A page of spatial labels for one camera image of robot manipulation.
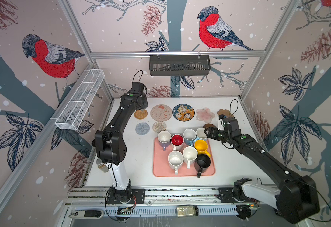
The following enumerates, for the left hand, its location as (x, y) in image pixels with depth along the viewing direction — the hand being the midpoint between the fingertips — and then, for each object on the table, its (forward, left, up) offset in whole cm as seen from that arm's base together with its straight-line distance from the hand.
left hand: (144, 101), depth 90 cm
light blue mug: (-16, -29, -16) cm, 37 cm away
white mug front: (-31, -20, -20) cm, 42 cm away
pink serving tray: (-36, -11, -20) cm, 43 cm away
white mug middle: (-29, -28, -16) cm, 44 cm away
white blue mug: (-17, -37, -15) cm, 43 cm away
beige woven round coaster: (-5, -9, -22) cm, 24 cm away
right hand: (-18, -40, -8) cm, 44 cm away
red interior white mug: (-19, -21, -19) cm, 34 cm away
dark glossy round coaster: (-5, -45, -22) cm, 50 cm away
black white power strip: (-58, +21, -16) cm, 64 cm away
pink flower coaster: (+6, -45, -23) cm, 50 cm away
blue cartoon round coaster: (+7, -28, -21) cm, 36 cm away
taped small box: (-57, -27, -17) cm, 65 cm away
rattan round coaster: (+6, +7, -22) cm, 24 cm away
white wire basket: (-19, +34, +9) cm, 40 cm away
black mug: (-33, -36, -18) cm, 52 cm away
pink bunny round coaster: (+7, -9, -21) cm, 24 cm away
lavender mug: (-16, -12, -20) cm, 29 cm away
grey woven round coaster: (-8, +4, -21) cm, 23 cm away
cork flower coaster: (+7, -61, -21) cm, 65 cm away
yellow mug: (-23, -37, -19) cm, 47 cm away
